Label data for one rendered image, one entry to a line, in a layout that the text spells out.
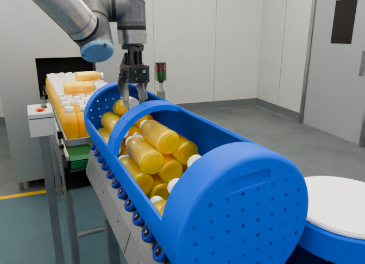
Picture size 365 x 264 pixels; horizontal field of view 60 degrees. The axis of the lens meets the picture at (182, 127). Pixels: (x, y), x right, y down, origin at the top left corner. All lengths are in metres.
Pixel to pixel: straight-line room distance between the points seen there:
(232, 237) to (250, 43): 5.86
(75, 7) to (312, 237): 0.74
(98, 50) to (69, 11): 0.13
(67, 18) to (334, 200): 0.77
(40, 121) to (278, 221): 1.08
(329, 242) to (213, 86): 5.42
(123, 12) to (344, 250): 0.83
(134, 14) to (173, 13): 4.70
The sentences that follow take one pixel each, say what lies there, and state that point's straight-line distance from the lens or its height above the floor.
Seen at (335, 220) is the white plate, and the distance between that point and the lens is 0.78.
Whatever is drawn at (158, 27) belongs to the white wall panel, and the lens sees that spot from 5.62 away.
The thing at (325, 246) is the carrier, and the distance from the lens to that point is 0.77.
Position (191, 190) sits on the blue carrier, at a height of 1.19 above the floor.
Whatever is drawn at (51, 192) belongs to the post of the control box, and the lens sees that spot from 1.65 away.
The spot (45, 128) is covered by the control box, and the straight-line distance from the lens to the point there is 1.45.
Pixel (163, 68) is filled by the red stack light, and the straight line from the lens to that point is 1.79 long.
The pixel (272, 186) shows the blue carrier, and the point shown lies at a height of 1.17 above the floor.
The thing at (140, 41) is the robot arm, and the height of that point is 1.40.
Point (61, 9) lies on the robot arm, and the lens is 0.81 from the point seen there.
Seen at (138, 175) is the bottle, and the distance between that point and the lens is 0.84.
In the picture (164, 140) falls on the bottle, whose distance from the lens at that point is 0.83.
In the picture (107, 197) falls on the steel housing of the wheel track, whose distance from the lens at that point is 1.13.
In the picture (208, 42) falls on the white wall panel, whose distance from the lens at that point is 5.93.
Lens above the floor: 1.42
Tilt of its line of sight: 17 degrees down
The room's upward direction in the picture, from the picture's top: straight up
